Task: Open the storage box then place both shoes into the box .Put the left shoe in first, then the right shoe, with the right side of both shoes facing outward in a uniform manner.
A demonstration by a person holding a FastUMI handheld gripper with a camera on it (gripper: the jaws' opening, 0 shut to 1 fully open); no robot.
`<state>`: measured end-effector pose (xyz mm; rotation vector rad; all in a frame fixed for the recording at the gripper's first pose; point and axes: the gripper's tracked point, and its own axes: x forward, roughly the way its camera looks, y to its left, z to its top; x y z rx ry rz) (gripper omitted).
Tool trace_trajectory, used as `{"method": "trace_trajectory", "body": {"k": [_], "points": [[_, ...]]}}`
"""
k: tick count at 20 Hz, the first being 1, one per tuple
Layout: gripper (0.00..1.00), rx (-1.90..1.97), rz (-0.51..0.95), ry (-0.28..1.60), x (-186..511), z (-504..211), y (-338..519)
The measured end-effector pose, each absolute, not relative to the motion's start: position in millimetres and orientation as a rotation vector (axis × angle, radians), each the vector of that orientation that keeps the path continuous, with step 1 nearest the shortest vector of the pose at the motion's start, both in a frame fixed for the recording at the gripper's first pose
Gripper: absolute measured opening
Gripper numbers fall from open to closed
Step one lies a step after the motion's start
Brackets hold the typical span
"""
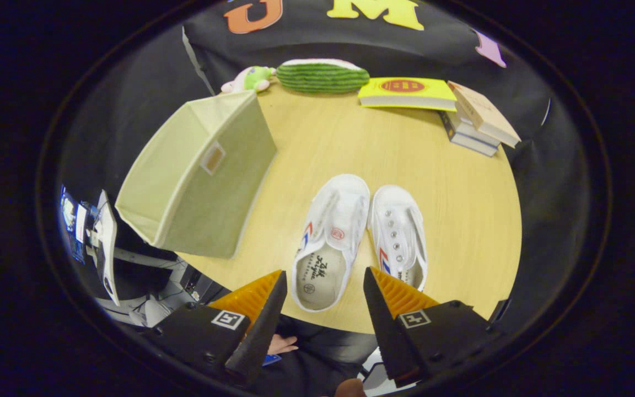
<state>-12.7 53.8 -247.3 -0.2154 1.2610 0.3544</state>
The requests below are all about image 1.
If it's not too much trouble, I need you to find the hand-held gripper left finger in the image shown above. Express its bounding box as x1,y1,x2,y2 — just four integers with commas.
147,269,289,387

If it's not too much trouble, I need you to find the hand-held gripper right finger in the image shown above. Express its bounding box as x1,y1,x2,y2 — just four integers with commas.
363,267,508,388

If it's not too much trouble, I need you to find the white canvas shoe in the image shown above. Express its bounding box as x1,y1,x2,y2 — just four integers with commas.
367,184,428,293
291,174,371,313

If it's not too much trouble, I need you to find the pale green fabric storage box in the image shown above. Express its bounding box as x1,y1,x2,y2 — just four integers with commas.
115,90,278,260

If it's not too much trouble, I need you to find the person's dark clothing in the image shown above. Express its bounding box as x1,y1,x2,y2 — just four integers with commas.
249,314,379,397

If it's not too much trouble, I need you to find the white panel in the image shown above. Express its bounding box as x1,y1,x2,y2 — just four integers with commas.
94,190,121,307

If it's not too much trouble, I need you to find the grey cover book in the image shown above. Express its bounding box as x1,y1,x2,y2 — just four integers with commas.
439,110,499,158

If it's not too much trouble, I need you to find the computer monitor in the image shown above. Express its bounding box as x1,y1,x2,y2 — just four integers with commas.
61,186,96,265

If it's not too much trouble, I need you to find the white paperback book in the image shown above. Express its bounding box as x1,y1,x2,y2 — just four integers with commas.
453,108,503,147

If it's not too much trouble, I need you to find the beige book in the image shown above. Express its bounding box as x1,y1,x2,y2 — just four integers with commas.
447,81,522,148

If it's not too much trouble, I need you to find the yellow book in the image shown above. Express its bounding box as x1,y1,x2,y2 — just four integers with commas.
357,77,458,112

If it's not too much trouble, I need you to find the pink and green plush toy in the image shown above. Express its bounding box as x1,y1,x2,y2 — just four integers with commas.
221,65,277,94

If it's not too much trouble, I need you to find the green striped watermelon plush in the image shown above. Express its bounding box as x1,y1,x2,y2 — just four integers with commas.
276,58,370,94

